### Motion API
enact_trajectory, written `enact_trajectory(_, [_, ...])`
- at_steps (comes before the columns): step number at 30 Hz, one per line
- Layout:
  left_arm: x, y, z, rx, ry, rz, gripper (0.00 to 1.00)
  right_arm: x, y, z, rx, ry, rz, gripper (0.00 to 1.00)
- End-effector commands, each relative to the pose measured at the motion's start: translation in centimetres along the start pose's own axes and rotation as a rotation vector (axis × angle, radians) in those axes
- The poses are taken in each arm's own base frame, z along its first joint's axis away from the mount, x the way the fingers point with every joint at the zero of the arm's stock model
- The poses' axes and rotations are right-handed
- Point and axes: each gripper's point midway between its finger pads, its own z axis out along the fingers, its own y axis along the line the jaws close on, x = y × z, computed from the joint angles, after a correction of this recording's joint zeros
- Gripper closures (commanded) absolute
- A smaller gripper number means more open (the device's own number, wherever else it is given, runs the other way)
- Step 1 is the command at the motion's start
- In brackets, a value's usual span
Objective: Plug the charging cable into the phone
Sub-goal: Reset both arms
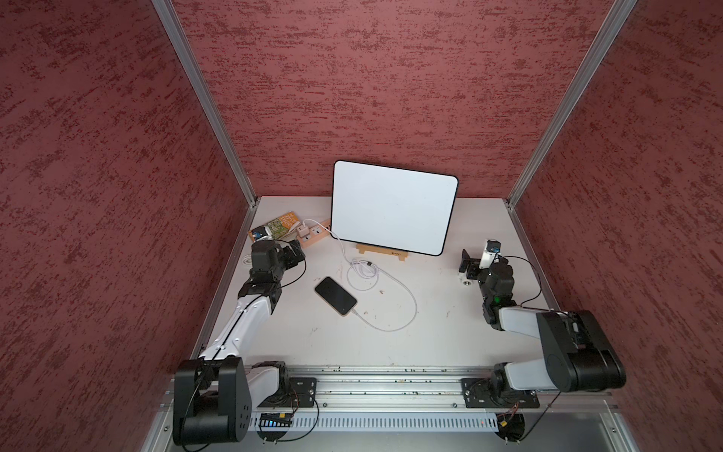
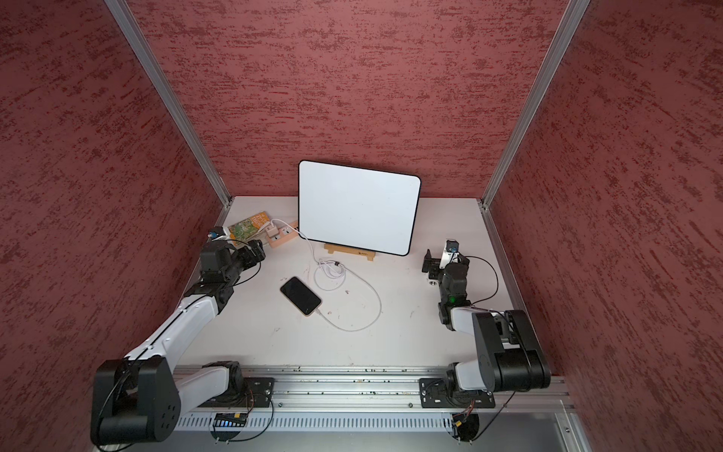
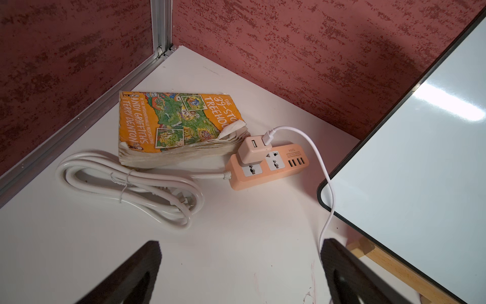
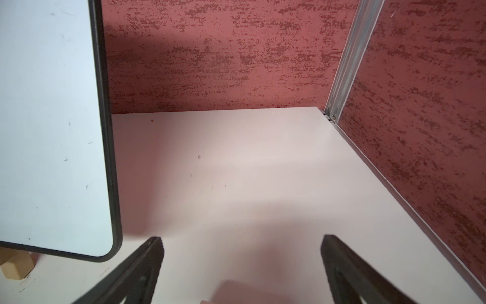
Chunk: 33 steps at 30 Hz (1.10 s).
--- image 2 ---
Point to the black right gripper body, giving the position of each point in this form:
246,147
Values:
443,289

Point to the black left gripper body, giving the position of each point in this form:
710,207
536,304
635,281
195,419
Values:
244,259

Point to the black phone pink case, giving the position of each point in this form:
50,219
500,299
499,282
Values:
302,297

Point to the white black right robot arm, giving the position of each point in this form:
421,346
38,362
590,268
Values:
508,358

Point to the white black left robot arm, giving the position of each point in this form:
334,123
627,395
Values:
136,399

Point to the orange paperback book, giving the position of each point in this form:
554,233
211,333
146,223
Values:
252,228

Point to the pink USB charger adapter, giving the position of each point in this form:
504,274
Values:
272,230

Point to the pink power strip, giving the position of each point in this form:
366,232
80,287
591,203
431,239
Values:
287,232

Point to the wooden board stand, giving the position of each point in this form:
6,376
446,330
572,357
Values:
367,254

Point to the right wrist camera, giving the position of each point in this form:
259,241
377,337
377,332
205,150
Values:
450,254

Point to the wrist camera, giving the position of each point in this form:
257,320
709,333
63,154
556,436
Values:
450,254
218,233

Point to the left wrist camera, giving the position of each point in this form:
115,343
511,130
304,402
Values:
218,233

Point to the white board black frame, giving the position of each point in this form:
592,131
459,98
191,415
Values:
357,208

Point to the aluminium left corner post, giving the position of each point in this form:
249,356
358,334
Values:
131,30

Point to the aluminium corner post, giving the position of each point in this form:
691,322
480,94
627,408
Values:
571,19
131,30

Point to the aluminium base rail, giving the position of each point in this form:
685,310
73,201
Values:
389,389

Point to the aluminium right corner post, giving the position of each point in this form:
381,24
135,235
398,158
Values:
571,19

